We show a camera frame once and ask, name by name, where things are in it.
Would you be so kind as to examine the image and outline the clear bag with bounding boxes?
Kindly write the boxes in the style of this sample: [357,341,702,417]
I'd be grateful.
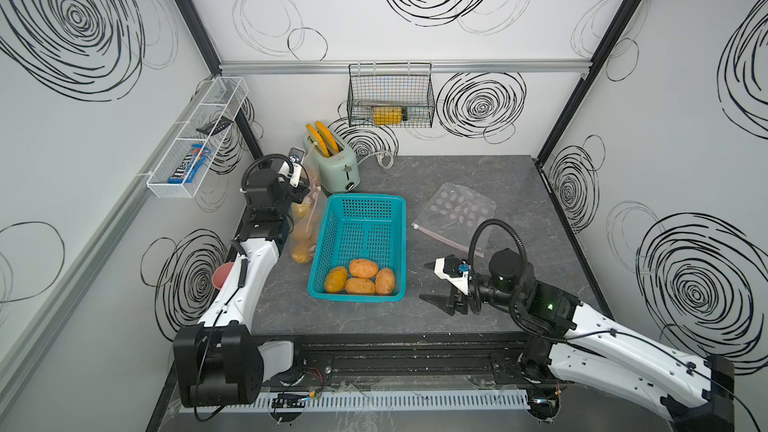
[411,182,496,251]
[288,179,327,264]

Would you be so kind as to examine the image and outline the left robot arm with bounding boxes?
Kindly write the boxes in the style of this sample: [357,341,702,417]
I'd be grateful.
[173,165,307,411]

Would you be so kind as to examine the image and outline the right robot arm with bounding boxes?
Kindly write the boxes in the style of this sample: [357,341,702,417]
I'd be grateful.
[420,248,736,431]

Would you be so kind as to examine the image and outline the reddish potato lower right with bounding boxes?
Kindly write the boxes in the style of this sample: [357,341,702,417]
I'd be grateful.
[375,268,396,295]

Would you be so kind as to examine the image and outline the left toast slice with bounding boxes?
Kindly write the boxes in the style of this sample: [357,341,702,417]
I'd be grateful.
[306,124,330,158]

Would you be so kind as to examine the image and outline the toast slice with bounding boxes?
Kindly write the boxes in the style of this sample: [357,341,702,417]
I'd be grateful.
[306,124,330,158]
[315,121,340,156]

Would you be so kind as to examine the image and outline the mint green toaster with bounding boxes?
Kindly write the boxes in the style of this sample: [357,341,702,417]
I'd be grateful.
[303,132,361,194]

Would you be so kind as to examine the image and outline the potato left middle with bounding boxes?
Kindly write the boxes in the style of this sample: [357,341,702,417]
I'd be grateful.
[348,258,380,279]

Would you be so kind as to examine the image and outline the blue candy packet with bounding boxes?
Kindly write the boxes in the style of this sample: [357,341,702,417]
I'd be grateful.
[167,144,210,184]

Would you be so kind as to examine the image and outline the right toast slice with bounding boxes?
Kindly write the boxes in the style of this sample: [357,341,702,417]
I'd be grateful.
[315,121,340,156]

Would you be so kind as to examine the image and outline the potato bottom middle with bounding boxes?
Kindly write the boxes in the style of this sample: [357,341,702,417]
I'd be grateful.
[344,277,377,295]

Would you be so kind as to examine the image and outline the teal plastic basket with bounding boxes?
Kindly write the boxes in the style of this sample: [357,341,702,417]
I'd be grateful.
[308,193,407,303]

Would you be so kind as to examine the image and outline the black remote control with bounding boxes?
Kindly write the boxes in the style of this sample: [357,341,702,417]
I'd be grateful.
[196,116,233,137]

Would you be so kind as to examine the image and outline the pink cup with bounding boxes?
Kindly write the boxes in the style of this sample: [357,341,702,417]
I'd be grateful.
[212,262,234,290]

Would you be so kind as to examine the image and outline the potato bottom left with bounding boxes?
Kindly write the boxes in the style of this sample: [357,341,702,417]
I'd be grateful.
[324,266,348,294]

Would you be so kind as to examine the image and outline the yellow bottle in basket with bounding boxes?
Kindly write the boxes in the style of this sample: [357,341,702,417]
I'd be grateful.
[372,106,408,126]

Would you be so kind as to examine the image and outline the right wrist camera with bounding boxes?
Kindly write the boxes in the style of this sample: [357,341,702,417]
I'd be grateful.
[434,255,471,296]

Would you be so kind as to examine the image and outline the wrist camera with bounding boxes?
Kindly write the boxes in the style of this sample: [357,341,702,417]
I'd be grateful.
[280,147,306,188]
[434,255,471,296]

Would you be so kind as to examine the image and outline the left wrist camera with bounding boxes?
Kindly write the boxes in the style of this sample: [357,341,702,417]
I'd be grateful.
[280,147,306,188]

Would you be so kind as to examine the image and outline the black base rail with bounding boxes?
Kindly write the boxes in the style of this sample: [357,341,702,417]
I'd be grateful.
[257,331,566,388]

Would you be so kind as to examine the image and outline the white wire wall shelf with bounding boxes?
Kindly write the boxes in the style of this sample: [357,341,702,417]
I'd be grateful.
[147,76,248,199]

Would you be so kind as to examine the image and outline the white slotted cable duct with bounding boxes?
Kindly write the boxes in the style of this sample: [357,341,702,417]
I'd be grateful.
[179,389,530,415]

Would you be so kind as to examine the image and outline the white toaster cable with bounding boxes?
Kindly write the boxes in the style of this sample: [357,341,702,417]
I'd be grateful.
[358,150,397,170]

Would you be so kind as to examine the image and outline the black wire wall basket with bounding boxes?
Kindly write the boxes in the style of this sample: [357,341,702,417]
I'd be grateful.
[346,72,436,129]

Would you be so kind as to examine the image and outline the aluminium wall rail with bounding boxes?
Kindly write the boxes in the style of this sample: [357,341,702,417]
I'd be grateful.
[219,59,592,76]

